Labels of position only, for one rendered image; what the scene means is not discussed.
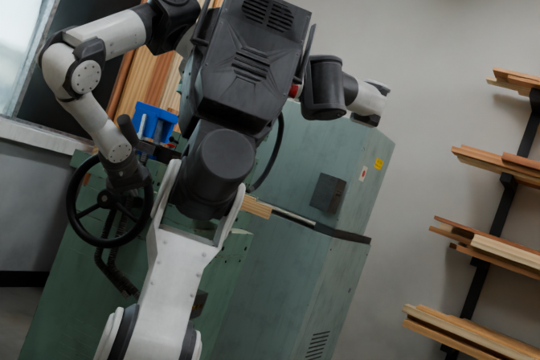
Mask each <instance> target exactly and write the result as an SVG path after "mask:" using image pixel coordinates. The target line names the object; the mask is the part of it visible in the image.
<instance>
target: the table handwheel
mask: <svg viewBox="0 0 540 360"><path fill-rule="evenodd" d="M99 162H100V159H99V158H98V153H97V154H94V155H92V156H91V157H89V158H88V159H86V160H85V161H84V162H83V163H82V164H81V165H80V166H79V167H78V168H77V170H76V171H75V173H74V174H73V175H72V178H71V180H70V182H69V185H68V188H67V194H66V210H67V217H68V220H69V222H70V224H71V226H72V228H73V230H74V231H75V233H76V234H77V235H78V236H79V237H80V238H81V239H82V240H83V241H84V242H86V243H88V244H90V245H92V246H94V247H97V248H118V247H121V246H123V245H125V244H127V243H129V242H131V241H132V240H134V239H135V238H136V237H137V236H138V235H139V234H140V233H141V232H142V231H143V229H144V228H145V226H146V224H147V223H148V221H149V218H150V213H151V211H152V208H153V201H154V192H153V183H152V181H150V182H149V184H148V185H147V186H143V189H144V205H143V209H142V212H141V215H140V217H139V218H138V217H137V216H136V215H134V214H133V213H131V212H130V211H128V210H127V209H126V208H125V204H126V201H127V200H126V199H127V197H128V196H127V195H121V194H120V193H117V194H113V193H111V192H109V191H108V190H107V189H106V188H105V189H103V190H101V191H100V192H99V193H98V195H97V197H96V201H97V203H95V204H93V205H92V206H90V207H89V208H87V209H85V210H83V211H81V212H80V213H78V214H77V213H76V192H77V188H78V185H79V184H80V181H81V179H82V177H83V176H84V175H85V174H86V173H87V171H88V170H89V169H91V168H92V167H93V166H94V165H95V164H97V163H99ZM142 204H143V201H142V199H141V198H138V197H136V198H135V200H134V202H133V206H132V208H136V209H139V208H141V207H142ZM100 207H101V208H103V209H109V210H114V209H118V210H119V211H120V212H122V213H123V214H125V215H126V216H127V217H129V218H130V219H131V220H132V221H134V222H135V225H134V226H133V227H132V228H131V229H130V230H129V231H128V232H127V233H125V234H124V235H122V236H120V237H117V238H114V239H101V238H98V237H95V236H94V235H92V234H90V233H89V232H88V231H87V230H86V229H85V228H84V227H83V225H82V224H81V222H80V218H82V217H84V216H85V215H87V214H89V213H90V212H92V211H94V210H96V209H98V208H100Z"/></svg>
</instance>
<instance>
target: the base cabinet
mask: <svg viewBox="0 0 540 360"><path fill-rule="evenodd" d="M80 222H81V224H82V225H83V227H84V228H85V229H86V230H87V231H88V232H89V233H90V234H92V235H94V236H95V237H98V238H100V235H101V233H102V231H103V230H102V229H103V227H104V222H102V221H100V220H98V219H94V218H93V217H90V216H88V215H85V216H84V217H82V218H80ZM95 251H96V247H94V246H92V245H90V244H88V243H86V242H84V241H83V240H82V239H81V238H80V237H79V236H78V235H77V234H76V233H75V231H74V230H73V228H72V226H71V224H70V222H69V221H68V224H67V227H66V230H65V232H64V234H63V238H62V241H61V243H60V246H59V249H58V251H57V254H56V256H55V260H54V263H53V265H52V267H51V271H50V273H49V276H48V278H47V282H46V284H45V286H44V289H43V293H42V295H41V297H40V300H39V303H38V306H37V309H36V310H35V315H34V316H33V319H32V322H31V325H30V328H29V330H28V332H27V336H26V338H25V341H24V343H23V346H22V349H21V352H20V354H19V356H18V360H93V359H94V356H95V353H96V350H97V347H98V345H99V343H100V339H101V336H102V334H103V332H104V327H105V326H106V323H107V321H108V318H109V315H110V314H112V313H115V312H116V310H117V308H118V307H121V308H124V309H126V308H128V307H129V306H130V305H133V304H135V303H136V304H137V300H136V299H135V298H134V297H133V295H132V296H131V297H130V298H129V299H127V300H126V299H125V298H124V297H123V296H122V295H121V292H119V290H118V289H117V287H115V285H113V284H112V282H111V281H110V280H109V279H108V277H106V275H105V274H104V273H103V272H102V271H101V270H100V268H98V266H96V264H95V261H94V258H93V257H94V254H95ZM245 259H246V256H215V257H214V258H213V259H212V260H211V262H210V263H209V264H208V265H207V266H206V267H205V268H204V269H203V272H202V277H201V280H200V282H199V286H198V289H200V290H203V291H204V292H206V293H208V295H207V299H206V301H205V304H204V306H203V309H202V312H201V315H200V317H196V318H192V319H189V321H192V322H193V324H194V328H193V330H197V331H199V332H200V334H201V342H202V351H201V355H200V359H199V360H209V359H210V356H211V352H212V350H213V348H214V345H215V342H216V339H217V337H218V334H219V331H220V328H221V325H222V323H223V319H224V317H225V314H226V312H227V308H228V305H229V303H230V301H231V297H232V294H233V292H234V290H235V286H236V283H237V281H238V279H239V274H240V273H241V270H242V267H243V264H244V261H245ZM115 265H116V267H117V268H118V269H120V271H121V272H122V274H124V276H125V277H127V279H129V280H130V282H131V283H132V284H134V286H136V288H137V289H139V290H140V291H141V290H142V287H143V284H144V282H145V278H146V275H147V272H148V270H149V264H148V256H147V246H146V240H145V239H142V238H139V237H136V238H135V239H134V240H132V241H131V242H129V243H127V244H125V245H123V246H121V247H119V250H118V253H117V257H116V260H115Z"/></svg>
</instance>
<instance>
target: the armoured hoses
mask: <svg viewBox="0 0 540 360"><path fill-rule="evenodd" d="M148 158H149V155H148V154H147V153H142V152H141V155H140V157H139V162H140V163H141V164H142V165H143V166H145V164H146V162H147V159H148ZM135 198H136V197H132V196H131V194H130V193H129V194H128V197H127V199H126V200H127V201H126V204H125V208H126V209H127V210H128V211H130V212H131V210H132V209H131V208H132V206H133V202H134V200H135ZM116 213H117V209H114V210H110V211H109V213H108V216H107V219H106V221H105V223H104V227H103V229H102V230H103V231H102V233H101V235H100V238H101V239H107V238H108V234H109V232H110V230H111V226H112V224H113V220H114V218H115V215H116ZM128 218H129V217H127V216H126V215H125V214H123V213H122V216H121V219H120V222H119V226H118V228H117V232H116V234H115V238H117V237H120V236H122V235H123V234H124V231H125V227H126V225H127V221H128ZM103 250H104V249H103V248H99V247H96V251H95V254H94V257H93V258H94V261H95V264H96V266H98V268H100V270H101V271H102V272H103V273H104V274H105V275H106V277H108V279H109V280H110V281H111V282H112V284H113V285H115V287H117V289H118V290H119V292H121V295H122V296H123V297H124V298H125V299H126V300H127V299H129V298H130V297H131V296H132V295H133V297H134V298H135V299H136V300H137V301H138V299H139V296H140V294H141V291H140V290H139V289H137V288H136V286H134V284H132V283H131V282H130V280H129V279H127V277H125V276H124V274H122V272H121V271H120V269H118V268H117V267H116V265H115V260H116V257H117V253H118V250H119V247H116V248H111V251H110V253H109V255H108V260H107V261H108V263H107V265H108V266H107V265H106V264H105V263H104V262H103V260H102V258H101V257H102V252H103Z"/></svg>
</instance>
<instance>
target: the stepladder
mask: <svg viewBox="0 0 540 360"><path fill-rule="evenodd" d="M135 109H136V110H135V113H134V115H133V119H132V123H133V126H134V128H135V130H136V133H137V136H138V138H139V139H140V140H147V141H149V139H150V138H151V139H153V143H155V144H157V145H162V146H164V144H166V143H168V142H169V137H170V136H171V133H172V131H173V129H174V126H175V125H176V124H177V123H178V116H177V115H175V114H173V113H171V112H168V111H166V110H164V109H161V108H158V107H155V106H152V105H150V104H146V103H143V102H140V101H138V102H137V103H136V106H135Z"/></svg>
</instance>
